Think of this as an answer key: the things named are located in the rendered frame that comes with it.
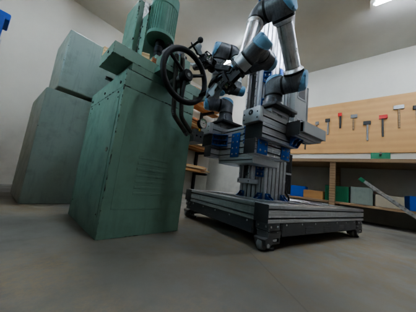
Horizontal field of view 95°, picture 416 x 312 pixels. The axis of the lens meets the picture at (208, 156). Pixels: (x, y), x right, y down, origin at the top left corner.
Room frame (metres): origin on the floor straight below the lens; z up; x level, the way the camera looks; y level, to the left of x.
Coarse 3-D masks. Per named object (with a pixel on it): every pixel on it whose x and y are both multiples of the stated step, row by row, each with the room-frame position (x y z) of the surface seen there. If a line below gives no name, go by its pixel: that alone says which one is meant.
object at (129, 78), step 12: (132, 72) 0.88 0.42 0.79; (108, 84) 1.04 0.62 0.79; (120, 84) 0.90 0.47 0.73; (132, 84) 0.89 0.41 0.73; (144, 84) 0.93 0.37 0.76; (156, 84) 0.97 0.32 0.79; (96, 96) 1.20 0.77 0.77; (156, 96) 0.98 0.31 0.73; (168, 96) 1.03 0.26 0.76; (192, 108) 1.16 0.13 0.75
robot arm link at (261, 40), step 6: (258, 36) 0.68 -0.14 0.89; (264, 36) 0.67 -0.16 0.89; (252, 42) 0.70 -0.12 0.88; (258, 42) 0.68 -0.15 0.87; (264, 42) 0.68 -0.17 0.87; (270, 42) 0.68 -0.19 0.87; (246, 48) 0.72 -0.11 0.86; (252, 48) 0.70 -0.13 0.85; (258, 48) 0.70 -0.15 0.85; (264, 48) 0.69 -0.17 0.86; (246, 54) 0.72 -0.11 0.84; (252, 54) 0.71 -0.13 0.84; (258, 54) 0.71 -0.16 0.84; (264, 54) 0.73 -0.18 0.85; (246, 60) 0.73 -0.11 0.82; (252, 60) 0.73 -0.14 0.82; (258, 60) 0.75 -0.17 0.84
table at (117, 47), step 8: (112, 48) 0.82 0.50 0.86; (120, 48) 0.83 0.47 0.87; (128, 48) 0.85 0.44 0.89; (104, 56) 0.90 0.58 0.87; (112, 56) 0.85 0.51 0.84; (120, 56) 0.84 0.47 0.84; (128, 56) 0.86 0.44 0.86; (136, 56) 0.88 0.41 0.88; (104, 64) 0.93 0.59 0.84; (112, 64) 0.92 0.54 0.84; (120, 64) 0.91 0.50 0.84; (128, 64) 0.90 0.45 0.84; (144, 64) 0.91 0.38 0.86; (152, 64) 0.94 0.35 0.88; (112, 72) 1.00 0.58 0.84; (152, 72) 0.95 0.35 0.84; (168, 72) 0.93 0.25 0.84; (192, 88) 1.14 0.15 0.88
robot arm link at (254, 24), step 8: (256, 8) 0.90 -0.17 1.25; (256, 16) 0.90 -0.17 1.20; (248, 24) 0.92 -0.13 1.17; (256, 24) 0.90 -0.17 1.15; (264, 24) 0.95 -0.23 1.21; (248, 32) 0.89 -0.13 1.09; (256, 32) 0.90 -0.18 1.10; (248, 40) 0.88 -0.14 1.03; (240, 48) 0.90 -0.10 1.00; (248, 72) 0.86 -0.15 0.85
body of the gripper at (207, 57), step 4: (204, 52) 1.13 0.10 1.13; (208, 52) 1.13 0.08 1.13; (200, 56) 1.16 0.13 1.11; (204, 56) 1.13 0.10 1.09; (208, 56) 1.14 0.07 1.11; (200, 60) 1.15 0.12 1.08; (204, 60) 1.12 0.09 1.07; (208, 60) 1.13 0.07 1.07; (212, 60) 1.15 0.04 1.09; (204, 64) 1.16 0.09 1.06; (208, 64) 1.15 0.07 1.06; (212, 64) 1.18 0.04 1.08; (212, 68) 1.21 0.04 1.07
